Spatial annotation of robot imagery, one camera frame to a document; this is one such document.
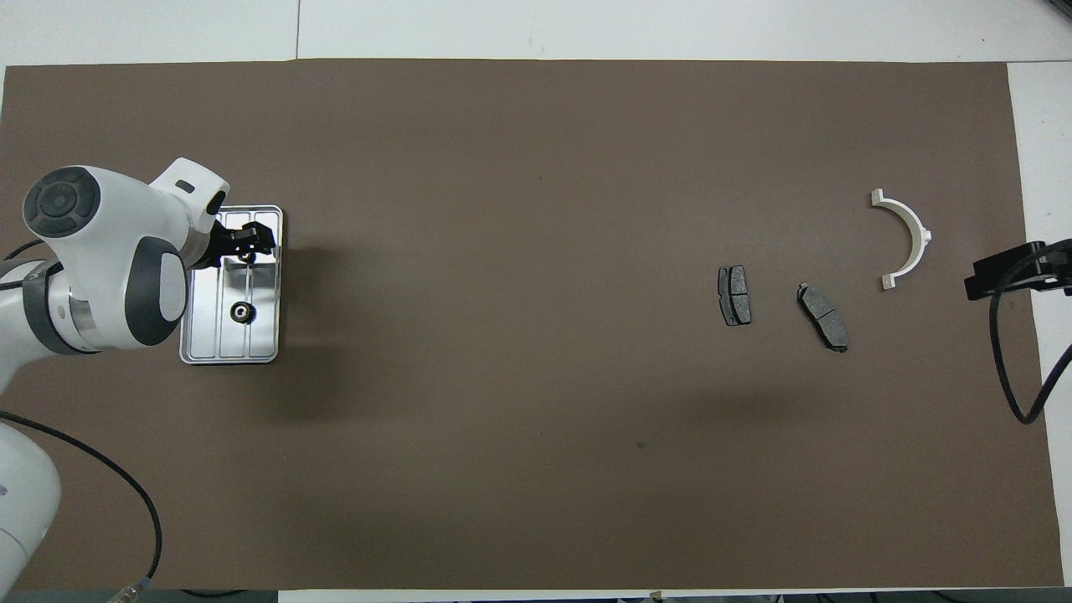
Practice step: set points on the brown table mat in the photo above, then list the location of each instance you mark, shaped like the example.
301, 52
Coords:
586, 167

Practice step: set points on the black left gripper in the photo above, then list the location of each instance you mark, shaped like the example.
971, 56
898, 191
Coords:
224, 244

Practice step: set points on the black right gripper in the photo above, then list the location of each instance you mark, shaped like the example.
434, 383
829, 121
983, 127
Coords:
1062, 272

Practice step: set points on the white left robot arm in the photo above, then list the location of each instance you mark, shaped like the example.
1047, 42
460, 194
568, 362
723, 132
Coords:
109, 268

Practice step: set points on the white curved plastic bracket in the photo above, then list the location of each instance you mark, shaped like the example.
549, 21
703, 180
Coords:
913, 230

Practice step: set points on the curved dark brake pad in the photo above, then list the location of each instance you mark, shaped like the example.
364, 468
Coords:
825, 320

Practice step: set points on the rectangular dark brake pad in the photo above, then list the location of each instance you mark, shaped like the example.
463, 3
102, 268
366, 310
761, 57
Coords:
735, 295

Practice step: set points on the large black bearing gear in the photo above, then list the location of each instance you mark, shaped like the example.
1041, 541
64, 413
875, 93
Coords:
243, 312

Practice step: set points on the grey metal tray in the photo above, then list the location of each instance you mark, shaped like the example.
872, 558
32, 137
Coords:
264, 318

